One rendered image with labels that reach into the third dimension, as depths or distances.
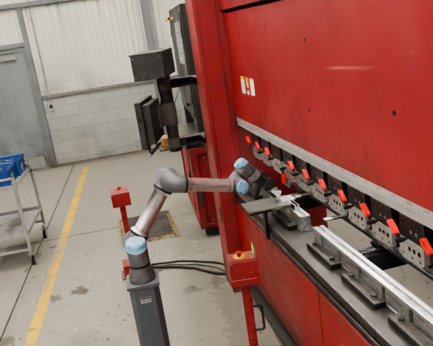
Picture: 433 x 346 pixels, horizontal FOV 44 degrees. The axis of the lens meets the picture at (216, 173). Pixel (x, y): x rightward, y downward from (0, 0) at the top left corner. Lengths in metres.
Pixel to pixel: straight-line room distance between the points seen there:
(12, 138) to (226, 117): 6.70
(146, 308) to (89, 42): 7.31
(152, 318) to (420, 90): 1.95
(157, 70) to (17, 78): 6.23
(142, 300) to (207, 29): 1.92
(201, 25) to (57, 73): 6.31
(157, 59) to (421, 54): 2.52
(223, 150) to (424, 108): 2.40
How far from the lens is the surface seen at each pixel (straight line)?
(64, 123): 10.01
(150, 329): 3.10
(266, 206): 3.16
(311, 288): 2.77
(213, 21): 3.87
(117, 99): 9.89
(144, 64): 3.97
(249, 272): 2.98
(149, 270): 2.99
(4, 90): 10.06
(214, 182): 2.92
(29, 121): 10.05
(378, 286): 2.36
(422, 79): 1.75
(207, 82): 3.86
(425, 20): 1.71
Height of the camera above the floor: 2.07
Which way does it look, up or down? 15 degrees down
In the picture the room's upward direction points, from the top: 8 degrees counter-clockwise
